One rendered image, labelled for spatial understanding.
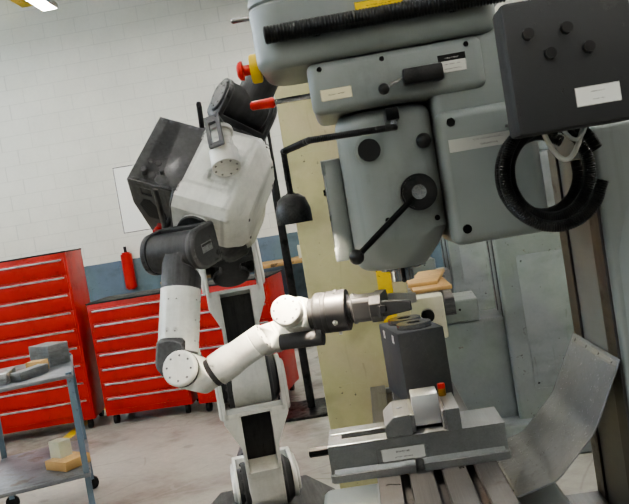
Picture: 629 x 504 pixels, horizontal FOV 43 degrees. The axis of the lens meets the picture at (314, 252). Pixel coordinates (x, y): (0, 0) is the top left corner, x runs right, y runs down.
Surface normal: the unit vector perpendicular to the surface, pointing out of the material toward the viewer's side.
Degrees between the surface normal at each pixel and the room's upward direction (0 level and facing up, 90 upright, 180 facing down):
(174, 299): 70
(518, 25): 90
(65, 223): 90
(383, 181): 90
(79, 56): 90
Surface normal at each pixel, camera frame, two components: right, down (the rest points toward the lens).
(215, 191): 0.03, -0.50
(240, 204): 0.69, -0.16
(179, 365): -0.24, -0.26
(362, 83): -0.05, 0.06
